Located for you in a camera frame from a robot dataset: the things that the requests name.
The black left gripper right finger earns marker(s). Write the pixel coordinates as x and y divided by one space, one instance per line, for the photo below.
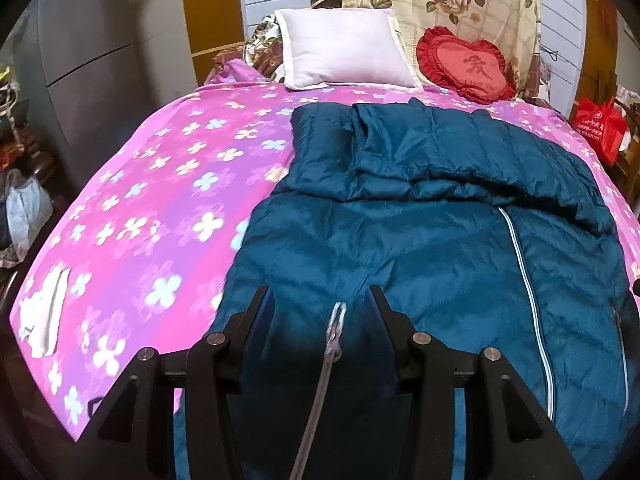
508 435

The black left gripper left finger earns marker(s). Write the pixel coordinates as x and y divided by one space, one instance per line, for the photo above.
130 434

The dark blue puffer jacket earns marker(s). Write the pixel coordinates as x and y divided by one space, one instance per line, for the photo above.
482 233

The white cloth on bed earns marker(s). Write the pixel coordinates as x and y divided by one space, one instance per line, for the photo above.
41 313

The pink floral bed cover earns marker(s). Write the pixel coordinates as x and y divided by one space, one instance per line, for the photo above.
151 237

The white plastic bag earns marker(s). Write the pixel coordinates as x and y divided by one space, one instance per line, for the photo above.
28 208

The red shopping bag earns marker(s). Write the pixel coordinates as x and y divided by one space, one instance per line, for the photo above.
602 126

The red heart-shaped cushion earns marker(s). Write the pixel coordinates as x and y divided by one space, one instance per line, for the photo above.
475 70

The grey wardrobe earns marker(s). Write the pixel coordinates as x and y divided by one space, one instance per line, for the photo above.
91 71

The brown floral blanket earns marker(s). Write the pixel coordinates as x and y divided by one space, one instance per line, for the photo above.
263 53

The white pillow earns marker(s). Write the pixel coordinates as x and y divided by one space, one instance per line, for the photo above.
343 47

